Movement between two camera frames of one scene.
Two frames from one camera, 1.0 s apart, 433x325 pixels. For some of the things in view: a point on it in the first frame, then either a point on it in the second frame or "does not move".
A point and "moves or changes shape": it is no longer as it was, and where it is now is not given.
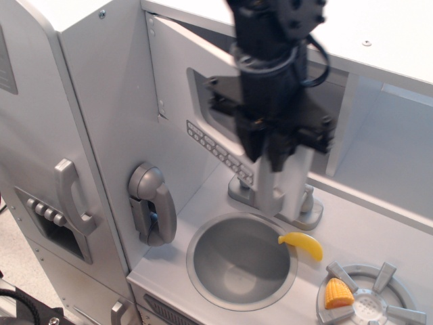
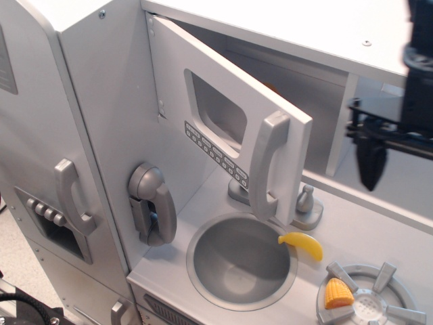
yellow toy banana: x=304 y=242 does not move
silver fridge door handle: x=65 y=175 does not move
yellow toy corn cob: x=337 y=294 does not move
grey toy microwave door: x=182 y=67 moves or changes shape
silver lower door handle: x=118 y=310 does not move
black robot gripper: x=269 y=102 to x=414 y=132
